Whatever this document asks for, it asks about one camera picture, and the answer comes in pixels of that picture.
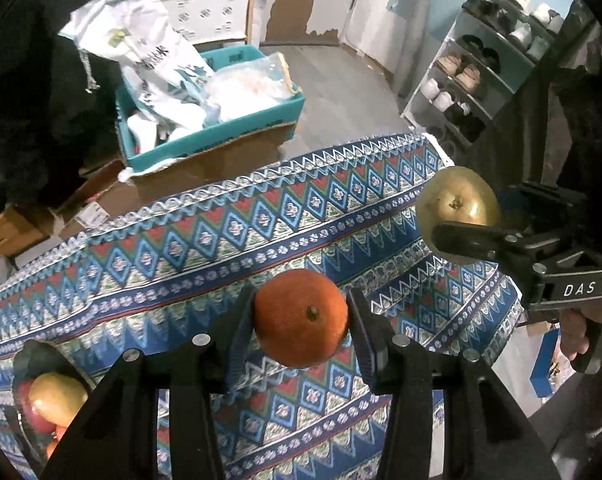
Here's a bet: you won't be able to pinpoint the patterned blue tablecloth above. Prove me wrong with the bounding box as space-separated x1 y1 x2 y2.
0 132 524 480

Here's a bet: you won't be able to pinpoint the brown cardboard box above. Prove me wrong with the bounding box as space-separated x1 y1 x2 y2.
56 160 142 241

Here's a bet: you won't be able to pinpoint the person's right hand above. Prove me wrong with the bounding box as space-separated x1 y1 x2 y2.
558 296 602 367

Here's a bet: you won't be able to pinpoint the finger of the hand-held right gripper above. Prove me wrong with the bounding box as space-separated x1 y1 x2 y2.
431 222 602 311
496 182 589 247

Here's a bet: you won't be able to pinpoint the white printed plastic bag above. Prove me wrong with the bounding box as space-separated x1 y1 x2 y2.
58 0 214 128

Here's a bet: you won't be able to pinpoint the round yellow fruit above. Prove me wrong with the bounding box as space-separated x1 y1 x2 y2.
418 166 500 263

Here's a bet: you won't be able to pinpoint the small orange tangerine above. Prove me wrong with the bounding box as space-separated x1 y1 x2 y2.
253 269 350 368

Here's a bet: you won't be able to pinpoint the dark hanging clothes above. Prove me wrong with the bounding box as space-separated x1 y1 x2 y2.
0 0 127 216

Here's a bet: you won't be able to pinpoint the clear plastic bag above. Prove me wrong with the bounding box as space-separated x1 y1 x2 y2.
203 52 302 123

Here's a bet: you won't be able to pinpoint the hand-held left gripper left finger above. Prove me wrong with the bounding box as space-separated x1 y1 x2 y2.
40 287 257 480

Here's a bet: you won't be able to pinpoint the white plastic basket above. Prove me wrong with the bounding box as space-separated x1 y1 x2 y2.
160 0 257 53

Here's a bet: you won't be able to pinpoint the white shoe rack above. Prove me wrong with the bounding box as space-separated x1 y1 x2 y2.
401 0 566 161

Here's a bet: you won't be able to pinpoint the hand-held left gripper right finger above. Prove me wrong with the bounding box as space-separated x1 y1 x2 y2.
346 287 564 480

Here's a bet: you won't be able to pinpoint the group of shoes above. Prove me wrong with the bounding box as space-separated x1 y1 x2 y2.
421 0 564 136

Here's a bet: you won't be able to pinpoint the white door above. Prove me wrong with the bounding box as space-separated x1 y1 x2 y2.
341 0 439 76

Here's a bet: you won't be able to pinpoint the clear glass plate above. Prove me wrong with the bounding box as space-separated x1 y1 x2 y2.
11 340 97 467

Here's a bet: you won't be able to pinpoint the small blue box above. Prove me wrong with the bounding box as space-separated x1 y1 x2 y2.
531 332 556 398

